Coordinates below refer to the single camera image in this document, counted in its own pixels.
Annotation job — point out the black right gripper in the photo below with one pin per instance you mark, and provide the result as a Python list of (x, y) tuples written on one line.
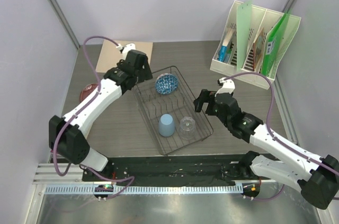
[(205, 96)]

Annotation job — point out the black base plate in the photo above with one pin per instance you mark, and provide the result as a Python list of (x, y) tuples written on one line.
[(191, 170)]

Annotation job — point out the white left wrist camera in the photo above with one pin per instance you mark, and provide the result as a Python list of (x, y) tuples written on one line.
[(123, 50)]

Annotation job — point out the white slotted cable duct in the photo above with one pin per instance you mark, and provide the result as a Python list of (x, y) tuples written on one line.
[(101, 189)]

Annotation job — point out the beige cutting board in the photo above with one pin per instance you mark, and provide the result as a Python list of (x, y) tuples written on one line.
[(110, 55)]

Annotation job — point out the dark green folder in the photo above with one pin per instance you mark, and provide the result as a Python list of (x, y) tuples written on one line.
[(273, 41)]

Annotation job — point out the light blue plastic cup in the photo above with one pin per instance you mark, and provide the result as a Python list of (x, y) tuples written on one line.
[(166, 125)]

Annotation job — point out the blue patterned bowl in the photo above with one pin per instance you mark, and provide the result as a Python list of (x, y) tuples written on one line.
[(166, 83)]

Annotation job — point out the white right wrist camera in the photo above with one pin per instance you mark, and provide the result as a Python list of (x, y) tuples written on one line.
[(227, 86)]

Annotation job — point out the light green folder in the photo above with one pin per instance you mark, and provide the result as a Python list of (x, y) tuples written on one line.
[(243, 22)]

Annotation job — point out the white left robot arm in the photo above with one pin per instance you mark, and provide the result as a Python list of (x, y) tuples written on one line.
[(67, 133)]

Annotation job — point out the blue book in organizer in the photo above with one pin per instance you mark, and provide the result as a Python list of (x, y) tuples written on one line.
[(225, 50)]

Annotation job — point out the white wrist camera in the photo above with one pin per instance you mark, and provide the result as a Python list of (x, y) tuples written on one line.
[(123, 50), (227, 86)]

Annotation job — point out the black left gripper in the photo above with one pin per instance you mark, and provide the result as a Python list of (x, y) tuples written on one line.
[(146, 73)]

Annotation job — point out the brown picture book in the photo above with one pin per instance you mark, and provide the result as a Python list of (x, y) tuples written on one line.
[(258, 46)]

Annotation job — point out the clear glass cup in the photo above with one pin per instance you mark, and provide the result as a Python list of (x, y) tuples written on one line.
[(187, 128)]

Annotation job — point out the black wire dish rack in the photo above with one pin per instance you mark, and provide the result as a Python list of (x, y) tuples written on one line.
[(166, 104)]

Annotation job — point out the red floral plate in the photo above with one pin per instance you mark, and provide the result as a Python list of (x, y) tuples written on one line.
[(86, 91)]

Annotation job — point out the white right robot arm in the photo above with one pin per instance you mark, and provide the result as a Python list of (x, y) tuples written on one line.
[(313, 176)]

